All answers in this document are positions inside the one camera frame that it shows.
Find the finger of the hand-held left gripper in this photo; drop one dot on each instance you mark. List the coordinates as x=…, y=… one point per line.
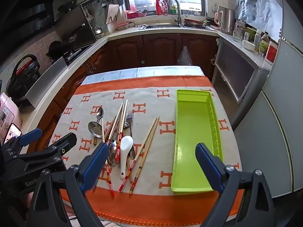
x=30, y=136
x=64, y=143

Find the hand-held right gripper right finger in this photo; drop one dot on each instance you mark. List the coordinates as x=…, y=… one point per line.
x=210, y=167

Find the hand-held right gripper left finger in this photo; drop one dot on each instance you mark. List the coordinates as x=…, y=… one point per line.
x=94, y=167

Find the metal tablespoon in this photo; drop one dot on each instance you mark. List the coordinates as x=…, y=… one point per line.
x=113, y=153

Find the large round metal spoon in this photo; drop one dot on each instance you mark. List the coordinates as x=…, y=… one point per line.
x=94, y=128

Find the brown wooden chopstick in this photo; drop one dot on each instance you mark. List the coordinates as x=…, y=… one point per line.
x=130, y=170
x=110, y=126

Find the white ceramic spoon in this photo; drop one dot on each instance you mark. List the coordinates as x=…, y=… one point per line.
x=126, y=144

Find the green plastic utensil tray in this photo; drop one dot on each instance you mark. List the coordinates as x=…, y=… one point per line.
x=196, y=127

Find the metal fork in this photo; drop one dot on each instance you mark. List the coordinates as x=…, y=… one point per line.
x=129, y=117

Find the smartphone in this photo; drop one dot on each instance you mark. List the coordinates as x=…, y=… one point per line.
x=13, y=133

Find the pink kitchen appliance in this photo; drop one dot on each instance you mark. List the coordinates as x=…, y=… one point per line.
x=7, y=115

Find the stainless steel panel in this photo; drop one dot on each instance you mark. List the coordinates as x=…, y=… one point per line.
x=47, y=80

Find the grey refrigerator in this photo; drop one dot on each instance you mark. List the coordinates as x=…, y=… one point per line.
x=279, y=123

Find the orange grey printed blanket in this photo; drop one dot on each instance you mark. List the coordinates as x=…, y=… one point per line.
x=153, y=104

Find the black gas stove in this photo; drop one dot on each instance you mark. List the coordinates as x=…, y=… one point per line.
x=75, y=53

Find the black wok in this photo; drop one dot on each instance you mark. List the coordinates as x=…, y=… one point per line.
x=54, y=48

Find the grey metal cabinet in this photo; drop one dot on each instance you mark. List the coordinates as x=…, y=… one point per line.
x=236, y=68

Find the hanging clear plastic bag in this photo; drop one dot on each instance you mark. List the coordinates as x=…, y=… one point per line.
x=185, y=56

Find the steel stove splash shield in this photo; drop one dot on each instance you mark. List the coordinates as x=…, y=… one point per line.
x=75, y=28

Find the small steel teapot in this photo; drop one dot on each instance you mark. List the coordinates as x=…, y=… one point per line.
x=97, y=31

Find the white kitchen countertop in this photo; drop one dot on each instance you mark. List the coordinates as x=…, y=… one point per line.
x=123, y=32

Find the white bowl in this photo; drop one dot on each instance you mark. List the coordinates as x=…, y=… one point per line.
x=248, y=45

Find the brown wooden kitchen cabinets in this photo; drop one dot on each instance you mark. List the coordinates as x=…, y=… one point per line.
x=156, y=49

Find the red tin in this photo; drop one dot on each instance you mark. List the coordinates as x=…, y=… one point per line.
x=271, y=52

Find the black range hood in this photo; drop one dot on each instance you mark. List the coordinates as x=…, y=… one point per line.
x=23, y=4

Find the bottle with green label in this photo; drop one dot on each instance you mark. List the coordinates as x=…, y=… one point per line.
x=263, y=45

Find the glass jar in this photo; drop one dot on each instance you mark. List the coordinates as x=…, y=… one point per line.
x=238, y=32

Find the light cutting board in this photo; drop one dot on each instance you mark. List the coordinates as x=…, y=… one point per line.
x=114, y=13

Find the pink basin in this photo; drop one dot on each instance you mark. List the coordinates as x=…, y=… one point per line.
x=136, y=14

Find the stainless electric kettle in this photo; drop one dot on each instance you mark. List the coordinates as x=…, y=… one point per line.
x=227, y=20

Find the steel kitchen sink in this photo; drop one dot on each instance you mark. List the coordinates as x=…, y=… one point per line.
x=165, y=26

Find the red spray bottle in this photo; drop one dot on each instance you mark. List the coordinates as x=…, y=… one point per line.
x=158, y=7

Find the steel sink faucet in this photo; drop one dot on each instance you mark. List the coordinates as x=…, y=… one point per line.
x=176, y=4

